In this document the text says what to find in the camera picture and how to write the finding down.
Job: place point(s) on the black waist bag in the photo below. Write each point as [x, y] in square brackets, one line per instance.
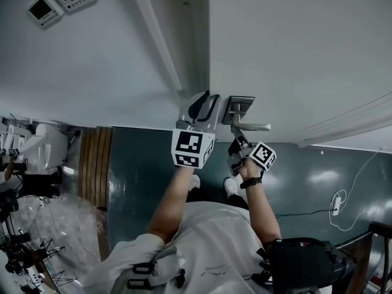
[306, 262]

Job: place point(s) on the person's white shirt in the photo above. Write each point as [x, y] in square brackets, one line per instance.
[214, 240]

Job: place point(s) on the dark brown wooden furniture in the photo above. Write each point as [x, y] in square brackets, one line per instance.
[361, 247]

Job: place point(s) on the small white wall control panel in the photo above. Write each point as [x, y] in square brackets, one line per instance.
[44, 11]

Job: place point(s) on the white door with blue sign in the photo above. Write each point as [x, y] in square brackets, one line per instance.
[291, 57]

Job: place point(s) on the white power adapter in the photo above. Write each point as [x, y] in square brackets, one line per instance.
[337, 205]

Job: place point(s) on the person's white right shoe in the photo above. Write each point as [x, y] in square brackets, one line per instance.
[231, 185]

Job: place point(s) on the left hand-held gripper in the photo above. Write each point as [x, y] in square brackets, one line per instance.
[186, 145]

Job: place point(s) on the person's right forearm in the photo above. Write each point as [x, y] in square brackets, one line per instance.
[260, 213]

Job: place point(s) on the person's black trousers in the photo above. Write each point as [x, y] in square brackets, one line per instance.
[235, 199]

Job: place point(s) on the person's white shoe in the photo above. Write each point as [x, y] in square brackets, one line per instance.
[231, 185]
[194, 182]

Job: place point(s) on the white rounded appliance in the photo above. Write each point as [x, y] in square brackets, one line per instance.
[52, 145]

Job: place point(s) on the person's left forearm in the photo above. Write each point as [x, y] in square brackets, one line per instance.
[171, 207]

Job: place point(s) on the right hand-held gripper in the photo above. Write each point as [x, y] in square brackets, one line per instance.
[263, 155]

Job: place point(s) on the black wrist watch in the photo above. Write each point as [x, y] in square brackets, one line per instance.
[251, 182]

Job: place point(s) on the person's right hand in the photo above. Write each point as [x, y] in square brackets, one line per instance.
[251, 170]

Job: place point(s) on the person's white left shoe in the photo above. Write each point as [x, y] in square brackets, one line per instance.
[194, 182]

